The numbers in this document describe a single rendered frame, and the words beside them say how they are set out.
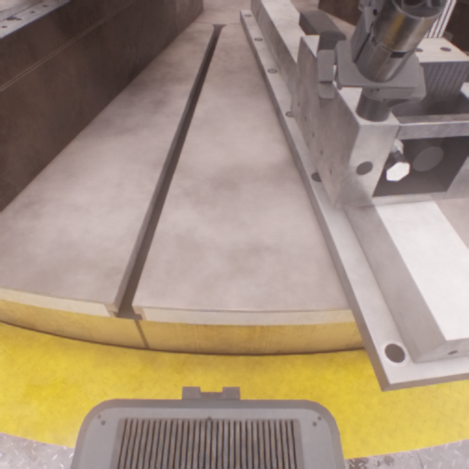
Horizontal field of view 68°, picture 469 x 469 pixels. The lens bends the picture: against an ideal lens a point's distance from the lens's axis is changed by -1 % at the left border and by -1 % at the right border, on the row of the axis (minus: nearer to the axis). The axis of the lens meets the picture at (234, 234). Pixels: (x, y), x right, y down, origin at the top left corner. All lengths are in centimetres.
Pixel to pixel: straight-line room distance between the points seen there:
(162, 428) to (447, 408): 78
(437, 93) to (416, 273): 36
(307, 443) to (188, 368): 44
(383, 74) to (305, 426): 63
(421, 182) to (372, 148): 23
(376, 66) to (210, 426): 67
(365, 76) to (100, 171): 90
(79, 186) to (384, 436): 111
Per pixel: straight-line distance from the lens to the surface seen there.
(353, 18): 244
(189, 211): 102
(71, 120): 138
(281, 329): 98
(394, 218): 87
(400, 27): 45
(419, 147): 89
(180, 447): 78
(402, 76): 53
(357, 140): 73
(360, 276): 86
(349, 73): 51
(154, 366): 112
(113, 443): 81
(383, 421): 113
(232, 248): 92
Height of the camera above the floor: 103
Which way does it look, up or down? 49 degrees down
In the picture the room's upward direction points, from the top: 1 degrees clockwise
